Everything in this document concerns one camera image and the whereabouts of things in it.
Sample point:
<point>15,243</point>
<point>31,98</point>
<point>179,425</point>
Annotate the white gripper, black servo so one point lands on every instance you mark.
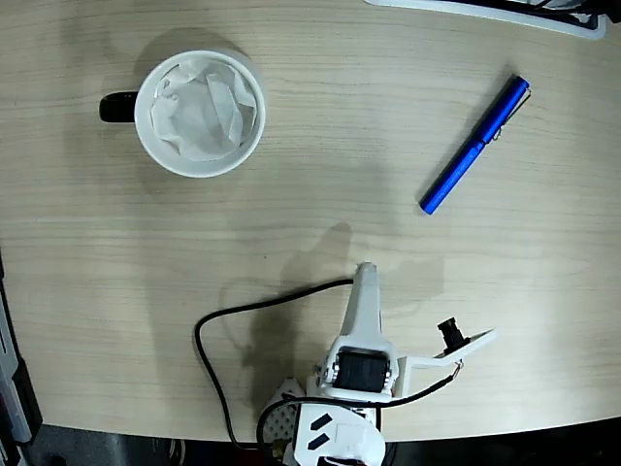
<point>359,370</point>

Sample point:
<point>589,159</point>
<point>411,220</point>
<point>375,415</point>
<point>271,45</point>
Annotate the blue pen with metal clip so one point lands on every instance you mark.
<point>466,155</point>

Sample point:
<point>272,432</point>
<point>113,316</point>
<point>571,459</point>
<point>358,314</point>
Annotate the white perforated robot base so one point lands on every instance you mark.
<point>281,417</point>

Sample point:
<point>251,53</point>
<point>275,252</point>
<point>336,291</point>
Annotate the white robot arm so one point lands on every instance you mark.
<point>349,437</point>

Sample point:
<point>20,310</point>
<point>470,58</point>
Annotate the red table clamp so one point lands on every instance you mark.
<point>250,457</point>

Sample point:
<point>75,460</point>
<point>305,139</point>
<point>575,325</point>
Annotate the crumpled white paper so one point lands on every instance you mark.
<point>194,116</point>

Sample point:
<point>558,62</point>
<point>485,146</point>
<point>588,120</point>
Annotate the white flat device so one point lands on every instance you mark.
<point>485,12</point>

